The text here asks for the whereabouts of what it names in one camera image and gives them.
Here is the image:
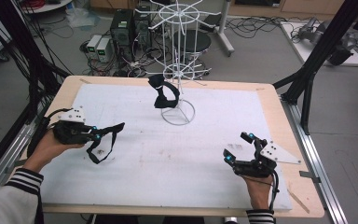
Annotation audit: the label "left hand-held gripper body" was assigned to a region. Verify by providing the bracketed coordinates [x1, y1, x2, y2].
[51, 105, 95, 146]

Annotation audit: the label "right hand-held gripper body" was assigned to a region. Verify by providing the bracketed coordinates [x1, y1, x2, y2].
[231, 137, 303, 179]

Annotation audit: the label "white wire display rack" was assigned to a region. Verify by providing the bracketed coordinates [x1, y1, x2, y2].
[134, 0, 223, 127]

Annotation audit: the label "person's right hand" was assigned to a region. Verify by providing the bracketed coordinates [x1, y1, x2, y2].
[241, 174, 275, 213]

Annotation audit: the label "person's left hand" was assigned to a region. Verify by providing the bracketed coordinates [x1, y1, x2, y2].
[22, 129, 87, 175]

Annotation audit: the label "wooden stick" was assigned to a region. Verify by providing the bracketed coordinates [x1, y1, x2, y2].
[286, 189, 311, 215]

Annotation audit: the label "white foam mat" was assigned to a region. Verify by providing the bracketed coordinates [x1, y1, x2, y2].
[38, 82, 294, 213]

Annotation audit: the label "white bench power supply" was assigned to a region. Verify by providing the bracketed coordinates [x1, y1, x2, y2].
[95, 36, 114, 63]
[86, 34, 103, 60]

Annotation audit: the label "large black computer tower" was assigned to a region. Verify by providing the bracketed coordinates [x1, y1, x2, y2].
[109, 8, 135, 63]

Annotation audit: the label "white floor board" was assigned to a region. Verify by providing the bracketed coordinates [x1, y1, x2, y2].
[280, 21, 358, 67]

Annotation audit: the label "black round stool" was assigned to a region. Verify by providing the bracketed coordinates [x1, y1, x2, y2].
[174, 29, 213, 59]

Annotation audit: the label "white stand leg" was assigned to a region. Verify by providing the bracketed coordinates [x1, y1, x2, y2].
[213, 0, 236, 58]

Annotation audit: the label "small black computer tower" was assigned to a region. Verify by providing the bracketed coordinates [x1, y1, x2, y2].
[133, 4, 153, 49]

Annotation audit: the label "clear plastic bag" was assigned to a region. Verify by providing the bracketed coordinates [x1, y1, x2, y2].
[64, 7, 101, 30]

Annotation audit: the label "grey robot device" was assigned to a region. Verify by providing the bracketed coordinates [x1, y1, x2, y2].
[297, 16, 328, 45]

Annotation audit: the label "black robot device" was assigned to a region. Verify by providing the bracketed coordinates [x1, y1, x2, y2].
[326, 32, 356, 66]

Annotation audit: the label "white round table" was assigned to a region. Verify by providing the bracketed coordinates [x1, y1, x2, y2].
[21, 0, 75, 15]

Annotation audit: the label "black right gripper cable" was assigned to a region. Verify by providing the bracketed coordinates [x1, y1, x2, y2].
[268, 170, 282, 213]

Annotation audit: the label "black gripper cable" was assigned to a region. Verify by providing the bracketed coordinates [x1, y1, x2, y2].
[268, 170, 282, 213]
[27, 107, 73, 159]

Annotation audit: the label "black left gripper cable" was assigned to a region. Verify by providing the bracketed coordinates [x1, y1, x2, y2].
[27, 107, 73, 159]

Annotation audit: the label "tangle of floor cables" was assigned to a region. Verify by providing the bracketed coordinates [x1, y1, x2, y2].
[78, 40, 169, 78]

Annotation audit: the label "black frame post with cables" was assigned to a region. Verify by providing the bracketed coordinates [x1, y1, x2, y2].
[0, 0, 73, 125]

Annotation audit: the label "black floor cables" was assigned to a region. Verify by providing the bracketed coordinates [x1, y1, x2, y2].
[225, 14, 297, 41]

